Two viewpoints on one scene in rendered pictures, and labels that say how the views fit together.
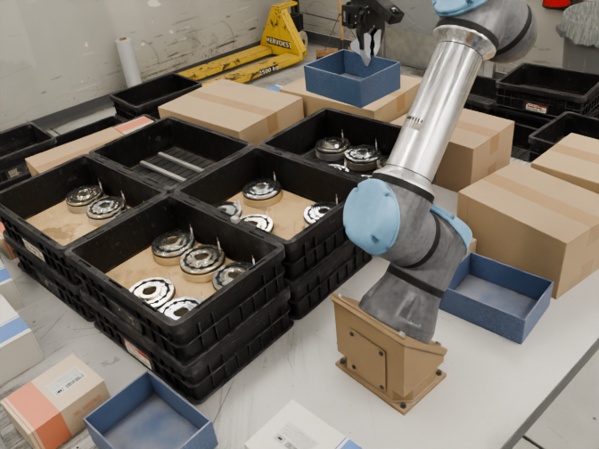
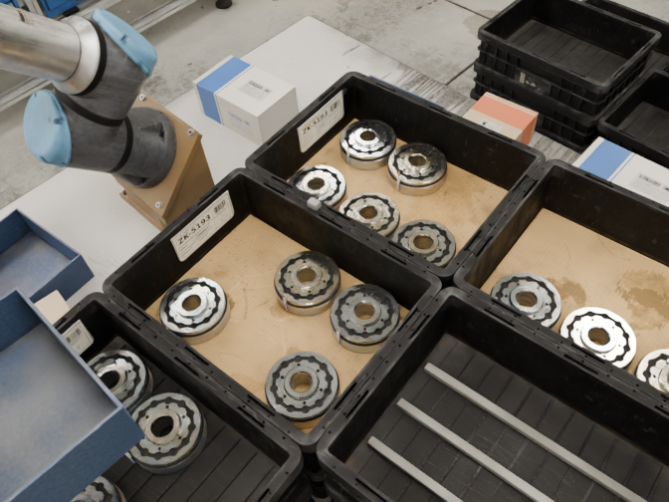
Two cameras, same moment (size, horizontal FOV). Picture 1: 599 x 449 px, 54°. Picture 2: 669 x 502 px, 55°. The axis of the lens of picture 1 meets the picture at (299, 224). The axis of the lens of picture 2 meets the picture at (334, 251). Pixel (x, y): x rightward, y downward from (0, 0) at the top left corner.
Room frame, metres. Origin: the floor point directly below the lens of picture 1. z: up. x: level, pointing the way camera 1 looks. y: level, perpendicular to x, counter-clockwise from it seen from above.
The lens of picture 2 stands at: (1.75, 0.14, 1.67)
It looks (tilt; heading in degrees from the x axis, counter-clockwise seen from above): 53 degrees down; 178
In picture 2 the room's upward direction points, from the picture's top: 6 degrees counter-clockwise
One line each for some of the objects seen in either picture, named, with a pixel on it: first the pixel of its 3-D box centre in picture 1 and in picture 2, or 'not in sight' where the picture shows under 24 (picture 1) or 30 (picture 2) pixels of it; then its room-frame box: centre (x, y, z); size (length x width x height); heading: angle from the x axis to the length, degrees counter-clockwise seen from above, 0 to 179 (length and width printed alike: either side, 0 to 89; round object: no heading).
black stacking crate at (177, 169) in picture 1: (174, 167); (517, 471); (1.51, 0.34, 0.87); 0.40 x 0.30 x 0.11; 44
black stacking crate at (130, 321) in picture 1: (177, 272); (391, 185); (1.02, 0.28, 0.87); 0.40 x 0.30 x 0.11; 44
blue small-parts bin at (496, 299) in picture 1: (494, 295); (23, 267); (0.97, -0.42, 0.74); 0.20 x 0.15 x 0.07; 46
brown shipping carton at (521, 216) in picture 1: (534, 224); not in sight; (1.16, -0.57, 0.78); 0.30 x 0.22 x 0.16; 32
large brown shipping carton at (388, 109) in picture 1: (352, 110); not in sight; (1.93, -0.23, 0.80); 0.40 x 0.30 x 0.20; 46
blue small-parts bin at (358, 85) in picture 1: (351, 77); (14, 408); (1.45, -0.18, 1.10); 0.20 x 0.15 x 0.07; 39
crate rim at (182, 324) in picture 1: (172, 253); (391, 164); (1.02, 0.28, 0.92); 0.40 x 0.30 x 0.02; 44
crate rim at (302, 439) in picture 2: (270, 191); (269, 289); (1.23, 0.06, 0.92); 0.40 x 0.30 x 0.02; 44
